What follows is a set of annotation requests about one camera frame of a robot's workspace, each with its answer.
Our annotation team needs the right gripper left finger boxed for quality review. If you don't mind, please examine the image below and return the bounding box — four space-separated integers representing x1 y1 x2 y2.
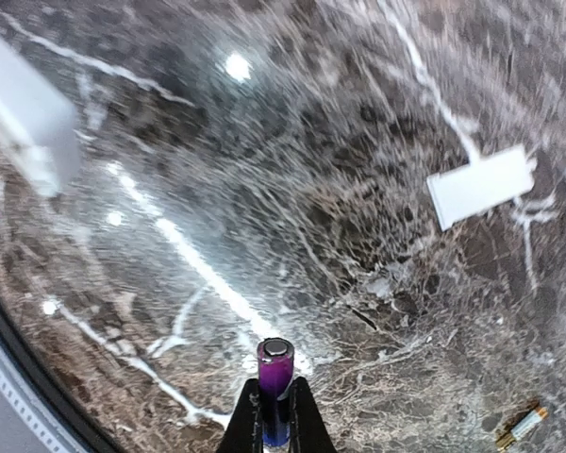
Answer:
216 378 263 453

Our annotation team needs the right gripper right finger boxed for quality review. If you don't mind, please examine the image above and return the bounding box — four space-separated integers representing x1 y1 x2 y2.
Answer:
289 377 337 453

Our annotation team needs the purple blue battery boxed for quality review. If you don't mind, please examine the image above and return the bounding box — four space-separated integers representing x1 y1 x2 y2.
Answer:
257 338 294 447

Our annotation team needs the white battery cover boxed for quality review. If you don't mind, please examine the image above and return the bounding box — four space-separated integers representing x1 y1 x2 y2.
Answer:
426 144 535 231

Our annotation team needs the white remote control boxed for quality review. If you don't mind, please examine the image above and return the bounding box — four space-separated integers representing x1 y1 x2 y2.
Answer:
0 38 81 197

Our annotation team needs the gold battery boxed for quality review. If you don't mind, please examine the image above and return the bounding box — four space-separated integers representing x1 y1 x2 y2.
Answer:
495 406 548 452

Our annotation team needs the white slotted cable duct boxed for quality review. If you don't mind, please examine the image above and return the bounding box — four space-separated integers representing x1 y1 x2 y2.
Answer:
0 342 89 453

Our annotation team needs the black front rail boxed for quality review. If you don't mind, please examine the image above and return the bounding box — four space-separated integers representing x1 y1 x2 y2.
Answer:
0 299 124 452

